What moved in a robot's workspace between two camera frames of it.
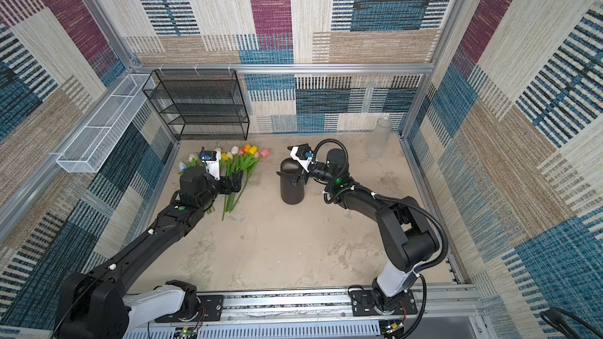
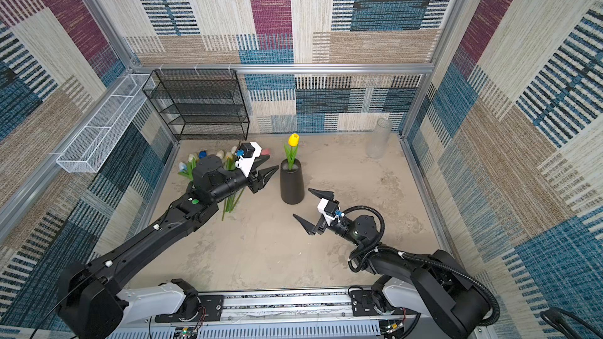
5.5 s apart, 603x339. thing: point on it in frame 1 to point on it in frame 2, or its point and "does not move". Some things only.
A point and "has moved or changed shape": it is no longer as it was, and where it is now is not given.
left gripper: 228,189 to 261,181
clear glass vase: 375,147 does not move
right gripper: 302,175 to 310,227
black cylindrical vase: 291,191 does not move
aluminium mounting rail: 453,312 does not move
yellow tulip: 241,163 has moved or changed shape
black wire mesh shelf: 200,104 does not move
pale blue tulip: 182,166 does not move
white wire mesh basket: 87,151 does not move
